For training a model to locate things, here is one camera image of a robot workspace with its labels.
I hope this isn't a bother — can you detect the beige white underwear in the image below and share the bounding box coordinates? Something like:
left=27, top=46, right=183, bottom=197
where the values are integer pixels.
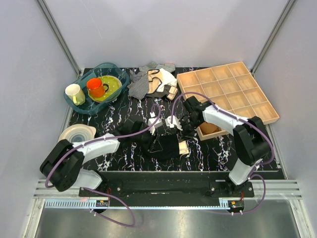
left=147, top=68, right=177, bottom=94

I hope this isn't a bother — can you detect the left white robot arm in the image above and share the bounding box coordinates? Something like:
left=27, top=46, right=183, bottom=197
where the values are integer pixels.
left=40, top=117, right=161, bottom=196

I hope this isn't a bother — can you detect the orange mug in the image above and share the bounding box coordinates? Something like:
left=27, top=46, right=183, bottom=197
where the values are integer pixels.
left=86, top=78, right=109, bottom=98

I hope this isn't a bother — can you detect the rolled tan underwear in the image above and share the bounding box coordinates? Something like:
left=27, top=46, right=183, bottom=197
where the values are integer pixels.
left=199, top=122, right=219, bottom=134

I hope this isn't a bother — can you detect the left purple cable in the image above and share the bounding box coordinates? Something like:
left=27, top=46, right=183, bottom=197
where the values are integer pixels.
left=45, top=103, right=162, bottom=227

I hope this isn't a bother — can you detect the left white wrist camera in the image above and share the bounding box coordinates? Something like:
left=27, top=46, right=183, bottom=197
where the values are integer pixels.
left=148, top=112, right=163, bottom=135

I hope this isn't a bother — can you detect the black underwear beige waistband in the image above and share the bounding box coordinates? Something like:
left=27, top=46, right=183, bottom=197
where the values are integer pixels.
left=139, top=134, right=189, bottom=161

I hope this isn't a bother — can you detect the wooden compartment tray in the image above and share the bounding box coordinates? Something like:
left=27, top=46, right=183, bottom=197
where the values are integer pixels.
left=176, top=61, right=280, bottom=141

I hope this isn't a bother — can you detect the purple cable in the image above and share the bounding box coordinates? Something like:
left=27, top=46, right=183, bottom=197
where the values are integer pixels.
left=170, top=91, right=275, bottom=215
left=45, top=103, right=162, bottom=227

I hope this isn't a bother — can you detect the pale yellow mug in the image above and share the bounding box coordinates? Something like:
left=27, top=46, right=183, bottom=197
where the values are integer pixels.
left=65, top=84, right=86, bottom=106

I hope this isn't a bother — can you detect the dark beige folded underwear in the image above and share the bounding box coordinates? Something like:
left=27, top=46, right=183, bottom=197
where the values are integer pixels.
left=146, top=85, right=178, bottom=101

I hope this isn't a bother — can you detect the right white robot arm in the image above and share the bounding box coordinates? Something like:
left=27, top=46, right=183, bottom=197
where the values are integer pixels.
left=178, top=96, right=275, bottom=197

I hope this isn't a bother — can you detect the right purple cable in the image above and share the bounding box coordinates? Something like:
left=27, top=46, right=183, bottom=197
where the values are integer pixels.
left=170, top=91, right=275, bottom=215

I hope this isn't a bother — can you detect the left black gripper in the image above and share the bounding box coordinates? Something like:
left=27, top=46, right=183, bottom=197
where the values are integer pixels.
left=131, top=125, right=162, bottom=153

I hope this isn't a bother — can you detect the striped grey garment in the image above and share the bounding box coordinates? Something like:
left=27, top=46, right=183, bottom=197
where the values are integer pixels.
left=128, top=62, right=175, bottom=100

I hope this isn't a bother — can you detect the green dotted plate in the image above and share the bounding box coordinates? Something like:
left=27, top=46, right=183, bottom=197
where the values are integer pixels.
left=88, top=75, right=122, bottom=103

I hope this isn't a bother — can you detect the blue transparent plastic basket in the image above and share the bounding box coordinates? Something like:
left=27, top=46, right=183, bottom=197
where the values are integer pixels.
left=64, top=62, right=130, bottom=116

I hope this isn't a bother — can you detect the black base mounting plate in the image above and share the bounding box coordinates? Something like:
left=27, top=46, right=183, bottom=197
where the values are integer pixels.
left=78, top=171, right=254, bottom=208

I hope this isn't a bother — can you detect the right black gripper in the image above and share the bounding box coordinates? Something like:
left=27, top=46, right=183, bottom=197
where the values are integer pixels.
left=175, top=117, right=203, bottom=143

